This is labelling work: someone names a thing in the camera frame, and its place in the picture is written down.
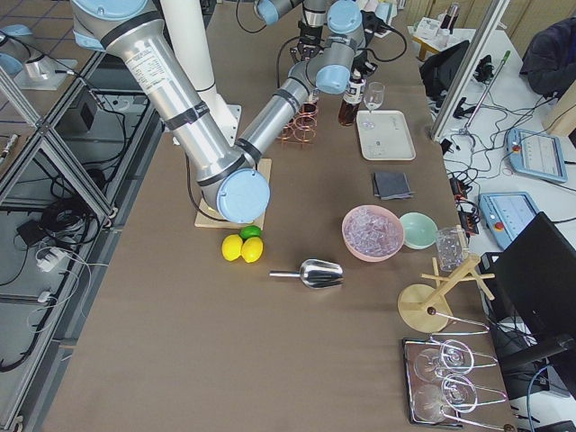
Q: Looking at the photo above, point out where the yellow lemon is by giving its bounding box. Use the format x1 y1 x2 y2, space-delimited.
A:
220 234 244 261
240 237 264 263

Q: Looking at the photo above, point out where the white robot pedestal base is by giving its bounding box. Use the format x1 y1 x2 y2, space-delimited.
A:
160 0 241 146

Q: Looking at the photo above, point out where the yellow lemon far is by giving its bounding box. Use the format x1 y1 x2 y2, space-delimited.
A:
240 237 264 263

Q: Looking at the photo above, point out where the upturned wine glass upper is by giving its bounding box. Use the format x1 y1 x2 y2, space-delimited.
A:
414 339 474 383

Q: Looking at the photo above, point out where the blue teach pendant near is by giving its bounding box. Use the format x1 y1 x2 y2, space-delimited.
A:
478 192 539 249

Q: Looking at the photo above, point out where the wooden cup tree stand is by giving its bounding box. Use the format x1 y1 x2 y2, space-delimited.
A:
397 224 496 334

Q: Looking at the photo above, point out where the black monitor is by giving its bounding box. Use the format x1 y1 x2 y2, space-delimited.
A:
494 212 575 338

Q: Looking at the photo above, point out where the copper wire bottle basket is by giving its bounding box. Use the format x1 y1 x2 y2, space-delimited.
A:
278 103 318 149

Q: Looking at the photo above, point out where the clear wine glass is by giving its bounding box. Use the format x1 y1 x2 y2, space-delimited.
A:
363 82 385 130

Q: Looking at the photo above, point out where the blue teach pendant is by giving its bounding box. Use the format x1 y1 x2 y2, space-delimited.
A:
478 192 539 249
505 128 568 184

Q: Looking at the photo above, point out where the tea bottle white cap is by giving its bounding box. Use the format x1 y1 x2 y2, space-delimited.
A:
338 69 365 126

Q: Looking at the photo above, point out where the upturned wine glass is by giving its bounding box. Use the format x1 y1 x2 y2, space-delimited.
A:
414 339 474 383
412 373 478 424

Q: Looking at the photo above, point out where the mint green bowl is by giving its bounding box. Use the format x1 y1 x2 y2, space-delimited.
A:
400 212 437 249

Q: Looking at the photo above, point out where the green lime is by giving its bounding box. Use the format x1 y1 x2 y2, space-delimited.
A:
239 225 262 240

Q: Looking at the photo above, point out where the bamboo cutting board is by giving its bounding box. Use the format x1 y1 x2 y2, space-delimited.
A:
194 158 272 229

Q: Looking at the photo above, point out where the steel ice scoop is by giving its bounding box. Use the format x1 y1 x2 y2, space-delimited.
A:
269 258 344 290

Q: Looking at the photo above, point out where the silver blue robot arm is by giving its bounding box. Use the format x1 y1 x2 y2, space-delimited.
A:
254 0 329 63
71 1 367 223

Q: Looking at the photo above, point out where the upturned wine glass lower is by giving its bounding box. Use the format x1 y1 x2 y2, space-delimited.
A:
412 373 478 424

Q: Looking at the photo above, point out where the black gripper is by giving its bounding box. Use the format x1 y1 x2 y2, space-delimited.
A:
290 22 322 63
353 13 390 78

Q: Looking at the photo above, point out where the aluminium frame post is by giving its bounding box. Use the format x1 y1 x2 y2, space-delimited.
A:
429 0 509 142

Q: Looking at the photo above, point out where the yellow lemon near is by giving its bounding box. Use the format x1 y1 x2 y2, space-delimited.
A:
220 234 244 261

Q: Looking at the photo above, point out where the blue teach pendant far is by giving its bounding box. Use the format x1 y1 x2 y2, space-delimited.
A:
505 128 568 184

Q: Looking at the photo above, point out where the clear tumbler glass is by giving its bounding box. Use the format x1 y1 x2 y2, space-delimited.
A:
436 226 468 272

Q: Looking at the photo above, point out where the pink bowl with ice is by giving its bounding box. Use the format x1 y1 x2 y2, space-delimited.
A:
341 205 404 263

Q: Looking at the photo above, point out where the white rabbit tray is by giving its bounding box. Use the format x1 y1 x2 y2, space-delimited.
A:
356 110 416 161

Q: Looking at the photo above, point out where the black framed metal tray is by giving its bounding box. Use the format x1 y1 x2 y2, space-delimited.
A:
402 338 464 430

